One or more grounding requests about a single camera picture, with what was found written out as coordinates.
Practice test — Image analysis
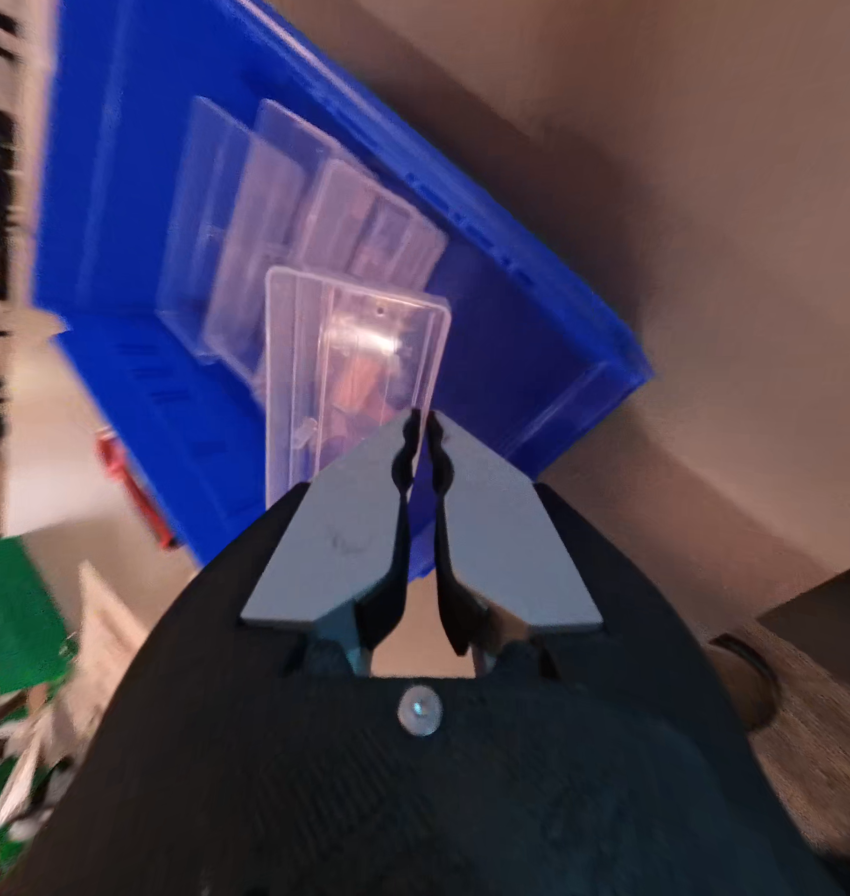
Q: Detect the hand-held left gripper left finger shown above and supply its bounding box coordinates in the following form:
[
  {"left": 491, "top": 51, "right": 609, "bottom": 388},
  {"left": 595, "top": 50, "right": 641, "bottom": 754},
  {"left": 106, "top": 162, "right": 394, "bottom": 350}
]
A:
[{"left": 239, "top": 409, "right": 423, "bottom": 678}]

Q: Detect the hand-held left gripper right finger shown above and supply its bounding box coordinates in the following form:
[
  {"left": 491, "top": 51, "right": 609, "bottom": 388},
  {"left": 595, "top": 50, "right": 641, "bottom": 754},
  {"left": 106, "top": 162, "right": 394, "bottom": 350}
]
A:
[{"left": 423, "top": 410, "right": 604, "bottom": 678}]

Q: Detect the clear plastic drawer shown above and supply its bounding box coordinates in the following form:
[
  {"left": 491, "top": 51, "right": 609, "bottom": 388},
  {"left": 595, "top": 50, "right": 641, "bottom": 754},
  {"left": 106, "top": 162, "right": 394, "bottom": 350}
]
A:
[
  {"left": 154, "top": 94, "right": 254, "bottom": 354},
  {"left": 264, "top": 265, "right": 454, "bottom": 513},
  {"left": 203, "top": 98, "right": 343, "bottom": 379},
  {"left": 253, "top": 158, "right": 449, "bottom": 407}
]

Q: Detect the blue plastic bin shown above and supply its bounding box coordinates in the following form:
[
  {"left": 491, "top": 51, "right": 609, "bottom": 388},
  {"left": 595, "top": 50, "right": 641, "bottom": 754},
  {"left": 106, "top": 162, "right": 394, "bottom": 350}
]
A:
[{"left": 31, "top": 0, "right": 654, "bottom": 583}]

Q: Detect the red tool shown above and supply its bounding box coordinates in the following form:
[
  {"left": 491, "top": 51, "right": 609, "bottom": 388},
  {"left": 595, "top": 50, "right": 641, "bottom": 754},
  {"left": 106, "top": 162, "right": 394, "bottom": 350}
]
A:
[{"left": 94, "top": 429, "right": 178, "bottom": 552}]

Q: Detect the green box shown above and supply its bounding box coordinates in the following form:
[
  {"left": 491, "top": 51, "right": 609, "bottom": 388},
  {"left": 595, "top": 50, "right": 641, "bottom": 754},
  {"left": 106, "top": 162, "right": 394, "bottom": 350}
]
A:
[{"left": 0, "top": 534, "right": 80, "bottom": 695}]

